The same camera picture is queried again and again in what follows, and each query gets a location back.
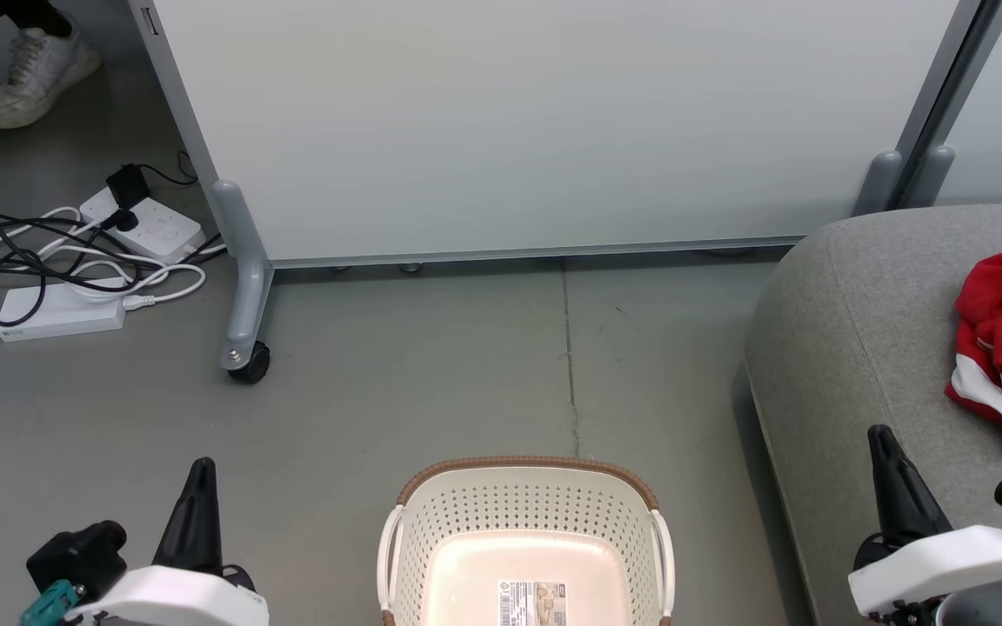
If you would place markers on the white flat power adapter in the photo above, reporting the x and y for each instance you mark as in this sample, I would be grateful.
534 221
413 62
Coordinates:
49 315

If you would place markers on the black caster wheel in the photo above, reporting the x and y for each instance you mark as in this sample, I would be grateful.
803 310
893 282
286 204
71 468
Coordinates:
253 363

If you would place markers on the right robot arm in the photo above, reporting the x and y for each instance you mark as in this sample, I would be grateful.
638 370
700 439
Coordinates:
988 610

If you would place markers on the black power plug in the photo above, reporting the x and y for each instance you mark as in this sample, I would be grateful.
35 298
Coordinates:
123 220

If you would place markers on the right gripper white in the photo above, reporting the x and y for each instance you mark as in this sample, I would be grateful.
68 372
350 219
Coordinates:
945 565

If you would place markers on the cream perforated laundry basket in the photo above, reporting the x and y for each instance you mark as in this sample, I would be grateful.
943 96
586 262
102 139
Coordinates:
466 522

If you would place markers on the printed basket label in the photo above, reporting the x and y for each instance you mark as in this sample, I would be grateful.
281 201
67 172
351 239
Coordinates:
531 604

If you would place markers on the black power adapter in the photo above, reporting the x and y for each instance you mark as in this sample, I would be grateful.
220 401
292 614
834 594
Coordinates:
127 184

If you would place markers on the square white power strip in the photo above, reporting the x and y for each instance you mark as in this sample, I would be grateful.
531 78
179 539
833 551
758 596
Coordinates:
162 230

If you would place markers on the grey fabric sofa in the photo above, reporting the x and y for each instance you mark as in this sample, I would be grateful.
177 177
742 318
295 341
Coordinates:
858 348

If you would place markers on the teal connector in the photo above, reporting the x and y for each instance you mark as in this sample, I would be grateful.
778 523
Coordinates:
49 606

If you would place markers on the large white partition panel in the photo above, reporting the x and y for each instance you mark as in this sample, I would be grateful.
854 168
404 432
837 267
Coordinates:
553 130

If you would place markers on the white sneaker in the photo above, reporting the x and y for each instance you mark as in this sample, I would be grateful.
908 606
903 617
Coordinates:
31 78

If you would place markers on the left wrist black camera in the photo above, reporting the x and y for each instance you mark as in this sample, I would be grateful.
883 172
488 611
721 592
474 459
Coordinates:
79 556

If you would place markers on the black trouser leg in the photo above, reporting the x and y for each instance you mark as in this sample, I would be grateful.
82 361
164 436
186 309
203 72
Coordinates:
14 10

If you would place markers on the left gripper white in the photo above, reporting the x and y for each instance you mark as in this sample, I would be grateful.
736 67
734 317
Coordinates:
170 602

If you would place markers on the grey partition foot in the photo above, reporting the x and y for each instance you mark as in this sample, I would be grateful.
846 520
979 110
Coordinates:
244 261
879 183
938 174

